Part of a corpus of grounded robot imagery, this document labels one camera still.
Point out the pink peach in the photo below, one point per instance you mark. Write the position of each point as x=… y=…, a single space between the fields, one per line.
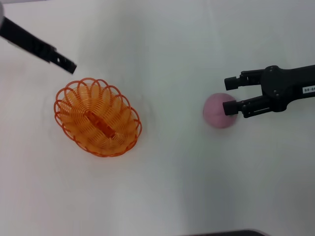
x=214 y=111

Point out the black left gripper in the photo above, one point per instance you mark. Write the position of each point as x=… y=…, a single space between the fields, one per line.
x=24 y=37

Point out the black rounded robot base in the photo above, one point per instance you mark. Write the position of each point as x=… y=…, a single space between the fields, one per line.
x=229 y=233

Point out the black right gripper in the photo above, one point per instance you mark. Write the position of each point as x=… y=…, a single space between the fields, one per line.
x=278 y=86

